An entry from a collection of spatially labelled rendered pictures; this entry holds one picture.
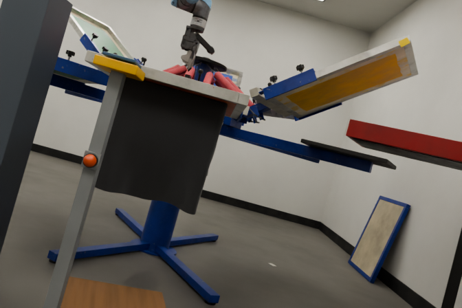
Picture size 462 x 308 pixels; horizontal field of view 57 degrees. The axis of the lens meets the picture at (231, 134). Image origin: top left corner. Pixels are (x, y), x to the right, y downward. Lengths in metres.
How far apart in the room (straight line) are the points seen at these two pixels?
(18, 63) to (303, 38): 5.16
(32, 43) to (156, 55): 4.67
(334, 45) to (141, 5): 2.89
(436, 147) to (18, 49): 1.85
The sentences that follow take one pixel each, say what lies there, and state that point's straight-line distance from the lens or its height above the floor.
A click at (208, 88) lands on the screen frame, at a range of 1.48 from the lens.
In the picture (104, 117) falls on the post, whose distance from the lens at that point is 1.32.
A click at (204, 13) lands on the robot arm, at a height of 1.39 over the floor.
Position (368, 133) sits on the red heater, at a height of 1.05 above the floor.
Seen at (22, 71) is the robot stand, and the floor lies 0.87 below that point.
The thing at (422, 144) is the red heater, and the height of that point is 1.06.
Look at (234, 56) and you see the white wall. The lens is 6.34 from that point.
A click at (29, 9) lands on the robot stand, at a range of 1.84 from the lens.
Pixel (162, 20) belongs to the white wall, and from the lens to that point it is 6.50.
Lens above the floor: 0.79
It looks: 2 degrees up
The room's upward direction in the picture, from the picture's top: 15 degrees clockwise
